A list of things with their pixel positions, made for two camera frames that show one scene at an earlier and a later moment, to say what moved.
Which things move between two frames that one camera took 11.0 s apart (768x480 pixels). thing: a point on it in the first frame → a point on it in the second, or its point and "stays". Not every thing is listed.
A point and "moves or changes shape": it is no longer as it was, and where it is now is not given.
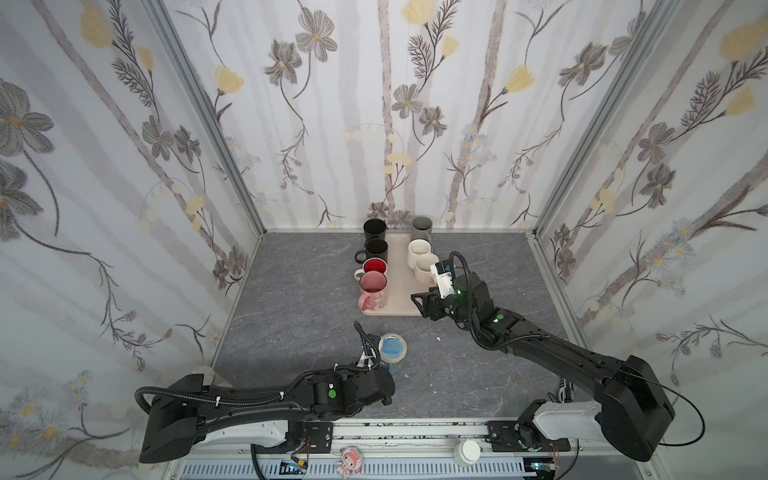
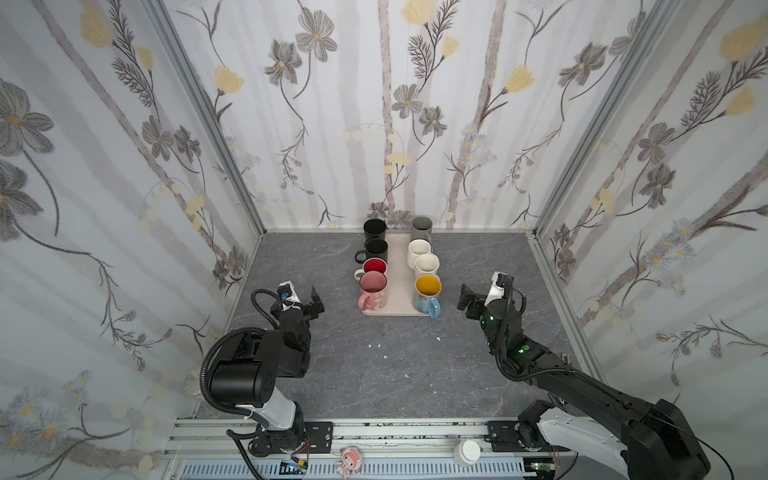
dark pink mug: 373,285 stays
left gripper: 390,376 → 310,313
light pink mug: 422,269 stays
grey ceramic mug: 421,228 stays
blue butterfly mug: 392,348 moves or changes shape
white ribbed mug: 417,247 stays
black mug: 374,248 stays
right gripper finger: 424,309 → 471,302
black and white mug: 374,229 stays
